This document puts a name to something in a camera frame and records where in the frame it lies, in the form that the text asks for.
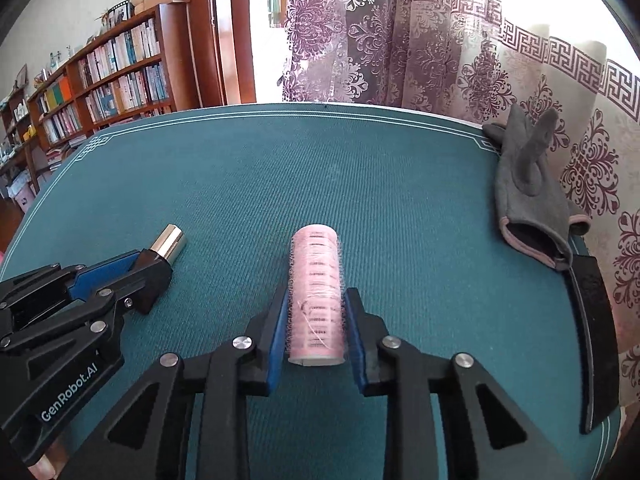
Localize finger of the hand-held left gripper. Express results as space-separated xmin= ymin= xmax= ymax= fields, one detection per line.
xmin=0 ymin=251 xmax=143 ymax=306
xmin=0 ymin=251 xmax=173 ymax=351

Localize black tablet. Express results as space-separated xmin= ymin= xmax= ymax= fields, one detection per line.
xmin=560 ymin=252 xmax=623 ymax=435

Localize silver black lipstick tube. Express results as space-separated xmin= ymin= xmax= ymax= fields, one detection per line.
xmin=149 ymin=224 xmax=188 ymax=266

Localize sheer patterned curtain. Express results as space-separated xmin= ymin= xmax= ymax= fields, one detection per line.
xmin=282 ymin=0 xmax=416 ymax=108

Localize wooden door frame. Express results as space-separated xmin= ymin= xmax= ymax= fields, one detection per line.
xmin=187 ymin=0 xmax=258 ymax=108

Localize pink hair roller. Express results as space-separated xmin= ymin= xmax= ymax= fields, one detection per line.
xmin=287 ymin=224 xmax=348 ymax=366

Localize wooden bookshelf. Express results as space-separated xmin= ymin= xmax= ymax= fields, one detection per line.
xmin=0 ymin=2 xmax=193 ymax=196

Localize framed photo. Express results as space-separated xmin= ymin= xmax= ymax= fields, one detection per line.
xmin=107 ymin=1 xmax=135 ymax=28

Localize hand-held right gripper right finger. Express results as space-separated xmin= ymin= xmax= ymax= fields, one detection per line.
xmin=344 ymin=287 xmax=576 ymax=480

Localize person's left hand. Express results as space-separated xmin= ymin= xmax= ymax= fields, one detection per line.
xmin=29 ymin=452 xmax=57 ymax=480

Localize rows of books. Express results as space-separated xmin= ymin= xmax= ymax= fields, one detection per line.
xmin=37 ymin=17 xmax=171 ymax=156

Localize patterned cream curtain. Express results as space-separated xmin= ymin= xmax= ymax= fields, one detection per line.
xmin=395 ymin=0 xmax=640 ymax=411

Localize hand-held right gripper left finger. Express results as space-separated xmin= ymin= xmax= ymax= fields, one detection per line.
xmin=60 ymin=287 xmax=293 ymax=480

